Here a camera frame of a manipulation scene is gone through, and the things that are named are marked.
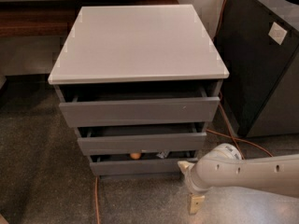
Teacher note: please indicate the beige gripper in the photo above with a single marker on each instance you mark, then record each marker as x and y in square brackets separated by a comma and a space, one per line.
[193, 180]

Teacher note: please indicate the grey bottom drawer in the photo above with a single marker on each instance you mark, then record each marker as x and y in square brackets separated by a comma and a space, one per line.
[149, 163]

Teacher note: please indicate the grey drawer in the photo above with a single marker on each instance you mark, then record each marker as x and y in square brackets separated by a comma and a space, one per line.
[139, 112]
[149, 163]
[140, 138]

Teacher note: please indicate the orange fruit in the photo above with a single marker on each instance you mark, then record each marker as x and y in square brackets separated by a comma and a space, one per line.
[135, 156]

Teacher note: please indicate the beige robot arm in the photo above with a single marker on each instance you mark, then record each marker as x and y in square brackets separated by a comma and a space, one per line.
[223, 167]

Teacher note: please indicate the grey middle drawer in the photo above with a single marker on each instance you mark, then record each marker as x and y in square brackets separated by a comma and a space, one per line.
[140, 138]

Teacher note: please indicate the grey drawer cabinet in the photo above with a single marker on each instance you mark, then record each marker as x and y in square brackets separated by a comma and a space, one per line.
[137, 52]

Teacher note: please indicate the grey top drawer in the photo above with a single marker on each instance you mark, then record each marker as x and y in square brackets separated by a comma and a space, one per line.
[139, 112]

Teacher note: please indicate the clear plastic water bottle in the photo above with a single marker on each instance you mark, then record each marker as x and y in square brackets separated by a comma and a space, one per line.
[163, 154]

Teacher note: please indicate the black trash bin cabinet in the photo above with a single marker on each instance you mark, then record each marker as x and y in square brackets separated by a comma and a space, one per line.
[261, 94]

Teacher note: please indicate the white label sticker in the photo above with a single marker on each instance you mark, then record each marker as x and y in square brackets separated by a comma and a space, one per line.
[277, 33]

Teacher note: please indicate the dark wooden bench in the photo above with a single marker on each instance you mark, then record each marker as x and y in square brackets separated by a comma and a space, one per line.
[53, 17]

